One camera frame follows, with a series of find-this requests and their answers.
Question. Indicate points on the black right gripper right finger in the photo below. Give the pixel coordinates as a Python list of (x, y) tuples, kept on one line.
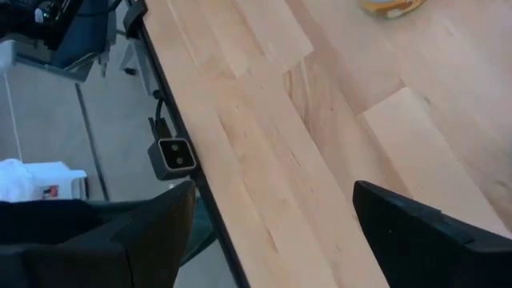
[(432, 256)]

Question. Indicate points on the black table-level depth camera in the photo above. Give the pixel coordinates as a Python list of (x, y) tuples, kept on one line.
[(174, 158)]

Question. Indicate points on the dark blue panel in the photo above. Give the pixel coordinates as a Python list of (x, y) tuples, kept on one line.
[(88, 36)]

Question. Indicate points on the tin can with printed label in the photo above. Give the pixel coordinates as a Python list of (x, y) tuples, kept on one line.
[(390, 7)]

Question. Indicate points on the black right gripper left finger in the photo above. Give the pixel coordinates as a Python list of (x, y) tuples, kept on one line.
[(120, 256)]

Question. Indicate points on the black equipment pile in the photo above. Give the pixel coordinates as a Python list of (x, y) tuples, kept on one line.
[(28, 20)]

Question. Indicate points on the dark teal seat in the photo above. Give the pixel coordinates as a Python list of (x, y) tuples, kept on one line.
[(202, 232)]

